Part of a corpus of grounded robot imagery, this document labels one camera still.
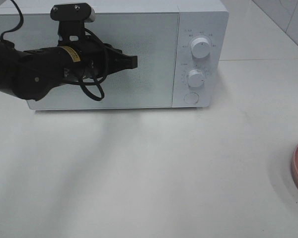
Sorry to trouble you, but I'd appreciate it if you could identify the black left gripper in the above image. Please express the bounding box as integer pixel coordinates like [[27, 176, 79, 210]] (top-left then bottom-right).
[[58, 39, 138, 83]]

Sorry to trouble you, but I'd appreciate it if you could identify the white microwave door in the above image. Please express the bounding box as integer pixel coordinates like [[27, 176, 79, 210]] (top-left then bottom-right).
[[0, 12, 182, 111]]

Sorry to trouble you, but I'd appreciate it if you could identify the white microwave knob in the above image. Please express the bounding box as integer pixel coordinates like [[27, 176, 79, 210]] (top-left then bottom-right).
[[187, 69, 206, 88], [189, 35, 211, 59]]

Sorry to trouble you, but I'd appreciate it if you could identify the round white door button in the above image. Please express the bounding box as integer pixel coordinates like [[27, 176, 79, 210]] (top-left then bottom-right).
[[184, 92, 199, 104]]

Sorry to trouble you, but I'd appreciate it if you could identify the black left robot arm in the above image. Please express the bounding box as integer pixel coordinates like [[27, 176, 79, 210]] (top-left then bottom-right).
[[0, 35, 138, 101]]

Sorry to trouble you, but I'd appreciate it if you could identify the white microwave oven body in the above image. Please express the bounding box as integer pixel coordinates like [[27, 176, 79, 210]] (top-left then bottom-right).
[[0, 0, 229, 108]]

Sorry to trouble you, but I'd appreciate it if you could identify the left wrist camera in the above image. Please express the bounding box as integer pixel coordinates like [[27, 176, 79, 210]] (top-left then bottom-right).
[[50, 2, 95, 22]]

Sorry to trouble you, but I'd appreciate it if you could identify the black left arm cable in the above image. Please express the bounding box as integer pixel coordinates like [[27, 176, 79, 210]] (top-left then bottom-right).
[[0, 0, 110, 102]]

